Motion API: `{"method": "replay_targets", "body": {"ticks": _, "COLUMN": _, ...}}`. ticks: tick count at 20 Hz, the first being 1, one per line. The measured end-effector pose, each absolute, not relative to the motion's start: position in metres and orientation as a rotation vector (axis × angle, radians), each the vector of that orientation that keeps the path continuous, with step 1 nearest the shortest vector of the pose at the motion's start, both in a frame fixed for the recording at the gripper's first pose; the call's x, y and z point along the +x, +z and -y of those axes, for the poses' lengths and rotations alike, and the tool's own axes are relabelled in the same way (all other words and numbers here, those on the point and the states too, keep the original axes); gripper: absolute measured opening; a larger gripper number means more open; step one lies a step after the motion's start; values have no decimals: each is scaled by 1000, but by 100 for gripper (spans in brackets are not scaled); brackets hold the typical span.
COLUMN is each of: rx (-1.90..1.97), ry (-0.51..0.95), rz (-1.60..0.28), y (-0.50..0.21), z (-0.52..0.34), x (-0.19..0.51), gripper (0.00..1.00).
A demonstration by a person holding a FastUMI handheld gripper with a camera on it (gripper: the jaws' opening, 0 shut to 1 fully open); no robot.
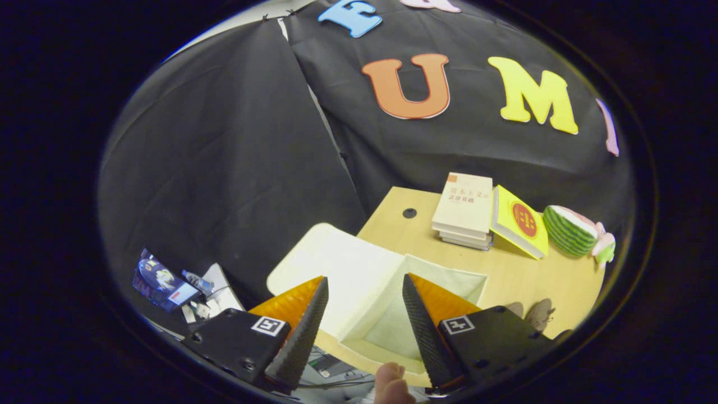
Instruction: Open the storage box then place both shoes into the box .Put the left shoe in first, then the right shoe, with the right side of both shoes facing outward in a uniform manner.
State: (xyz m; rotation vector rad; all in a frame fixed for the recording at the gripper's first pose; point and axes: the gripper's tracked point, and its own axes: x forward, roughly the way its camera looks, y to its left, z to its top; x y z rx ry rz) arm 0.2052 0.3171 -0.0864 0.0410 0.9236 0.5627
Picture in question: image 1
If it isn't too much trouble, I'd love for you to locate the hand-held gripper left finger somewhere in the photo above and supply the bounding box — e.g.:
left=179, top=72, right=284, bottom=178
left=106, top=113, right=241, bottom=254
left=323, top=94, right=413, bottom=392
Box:
left=181, top=275, right=330, bottom=393

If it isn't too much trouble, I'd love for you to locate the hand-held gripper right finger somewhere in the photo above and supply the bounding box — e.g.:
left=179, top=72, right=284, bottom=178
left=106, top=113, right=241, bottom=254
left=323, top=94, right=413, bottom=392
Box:
left=402, top=273, right=573, bottom=393

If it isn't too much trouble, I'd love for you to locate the cream fabric storage box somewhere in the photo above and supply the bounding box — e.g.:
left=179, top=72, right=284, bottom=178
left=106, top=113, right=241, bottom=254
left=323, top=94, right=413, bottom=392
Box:
left=266, top=223, right=489, bottom=388

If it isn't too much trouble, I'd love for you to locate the white board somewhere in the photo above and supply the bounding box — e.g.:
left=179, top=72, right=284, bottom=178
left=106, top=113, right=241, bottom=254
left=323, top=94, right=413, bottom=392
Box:
left=202, top=264, right=245, bottom=315

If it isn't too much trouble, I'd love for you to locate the thin white book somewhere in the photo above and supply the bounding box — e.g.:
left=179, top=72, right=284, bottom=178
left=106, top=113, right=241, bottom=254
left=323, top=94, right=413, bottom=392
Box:
left=432, top=224, right=493, bottom=244

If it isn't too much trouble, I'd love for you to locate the clear plastic bottle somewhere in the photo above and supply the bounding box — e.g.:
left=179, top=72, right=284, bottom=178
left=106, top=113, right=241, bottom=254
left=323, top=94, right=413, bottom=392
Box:
left=181, top=269, right=215, bottom=296

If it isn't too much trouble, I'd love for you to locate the cream paperback book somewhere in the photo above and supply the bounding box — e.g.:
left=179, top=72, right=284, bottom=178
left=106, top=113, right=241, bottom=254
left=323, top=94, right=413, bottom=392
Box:
left=432, top=172, right=494, bottom=235

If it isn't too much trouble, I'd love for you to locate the yellow book with red seal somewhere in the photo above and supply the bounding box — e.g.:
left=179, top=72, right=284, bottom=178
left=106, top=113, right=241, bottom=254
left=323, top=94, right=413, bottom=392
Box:
left=490, top=185, right=550, bottom=260

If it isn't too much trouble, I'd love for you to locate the blue printed packet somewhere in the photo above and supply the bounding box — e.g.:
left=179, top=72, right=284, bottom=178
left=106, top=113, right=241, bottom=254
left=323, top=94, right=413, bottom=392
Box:
left=132, top=249, right=202, bottom=313

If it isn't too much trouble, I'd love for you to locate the watermelon slice plush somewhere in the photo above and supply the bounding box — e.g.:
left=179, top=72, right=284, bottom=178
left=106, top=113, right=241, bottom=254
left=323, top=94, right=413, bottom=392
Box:
left=542, top=205, right=600, bottom=258

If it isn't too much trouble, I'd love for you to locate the pink and green plush toy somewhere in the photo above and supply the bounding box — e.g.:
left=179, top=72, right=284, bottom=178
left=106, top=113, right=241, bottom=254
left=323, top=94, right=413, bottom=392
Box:
left=590, top=222, right=616, bottom=269

